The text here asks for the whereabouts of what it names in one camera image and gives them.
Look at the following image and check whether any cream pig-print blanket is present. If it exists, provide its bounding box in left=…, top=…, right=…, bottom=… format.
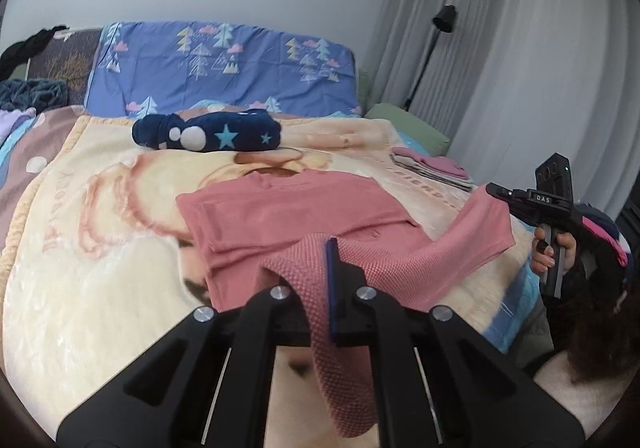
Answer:
left=0, top=105, right=539, bottom=448

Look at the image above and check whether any dark teal fleece blanket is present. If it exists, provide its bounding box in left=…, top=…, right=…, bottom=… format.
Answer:
left=0, top=79, right=70, bottom=113

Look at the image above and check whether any blue tree-print pillow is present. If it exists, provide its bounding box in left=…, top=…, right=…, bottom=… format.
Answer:
left=85, top=20, right=361, bottom=119

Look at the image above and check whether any pink knit shirt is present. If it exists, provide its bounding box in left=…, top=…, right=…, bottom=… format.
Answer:
left=177, top=170, right=514, bottom=437

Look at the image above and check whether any lilac garment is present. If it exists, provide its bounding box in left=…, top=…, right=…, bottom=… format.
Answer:
left=0, top=107, right=37, bottom=144

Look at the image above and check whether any right hand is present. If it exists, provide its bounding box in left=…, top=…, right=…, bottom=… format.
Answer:
left=529, top=227, right=584, bottom=279

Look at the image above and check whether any black garment on headboard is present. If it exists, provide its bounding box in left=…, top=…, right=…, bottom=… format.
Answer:
left=0, top=26, right=67, bottom=81

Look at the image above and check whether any stack of folded clothes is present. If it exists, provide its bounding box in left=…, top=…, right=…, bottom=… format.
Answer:
left=390, top=147, right=475, bottom=193

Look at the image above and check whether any black floor lamp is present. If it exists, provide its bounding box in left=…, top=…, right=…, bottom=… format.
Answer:
left=402, top=4, right=458, bottom=112

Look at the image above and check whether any black tracking camera box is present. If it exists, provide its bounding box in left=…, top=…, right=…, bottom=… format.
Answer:
left=535, top=153, right=574, bottom=201

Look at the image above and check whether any dark patterned pillow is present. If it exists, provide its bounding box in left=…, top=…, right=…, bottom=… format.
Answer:
left=27, top=28, right=102, bottom=105

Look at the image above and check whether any navy star plush blanket roll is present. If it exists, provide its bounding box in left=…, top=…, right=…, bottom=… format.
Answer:
left=131, top=109, right=282, bottom=153

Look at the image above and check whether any grey curtain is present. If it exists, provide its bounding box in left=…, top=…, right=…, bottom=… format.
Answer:
left=361, top=0, right=639, bottom=216

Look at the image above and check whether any green pillow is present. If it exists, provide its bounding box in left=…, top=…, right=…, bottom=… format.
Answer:
left=364, top=103, right=450, bottom=156

